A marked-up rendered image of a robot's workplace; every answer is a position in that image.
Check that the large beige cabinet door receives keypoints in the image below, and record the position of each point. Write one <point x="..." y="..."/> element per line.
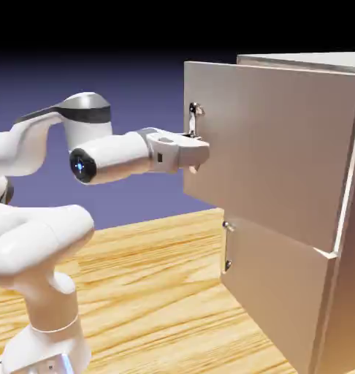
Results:
<point x="268" y="157"/>

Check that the small beige cabinet door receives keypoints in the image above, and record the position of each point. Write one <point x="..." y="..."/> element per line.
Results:
<point x="276" y="280"/>

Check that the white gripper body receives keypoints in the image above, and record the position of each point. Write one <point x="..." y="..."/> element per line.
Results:
<point x="193" y="153"/>

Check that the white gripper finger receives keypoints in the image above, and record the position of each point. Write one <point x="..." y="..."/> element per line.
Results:
<point x="194" y="168"/>

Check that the beige cabinet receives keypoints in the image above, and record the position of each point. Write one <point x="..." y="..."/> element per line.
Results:
<point x="345" y="233"/>

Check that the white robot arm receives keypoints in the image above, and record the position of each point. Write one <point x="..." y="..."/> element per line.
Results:
<point x="31" y="233"/>

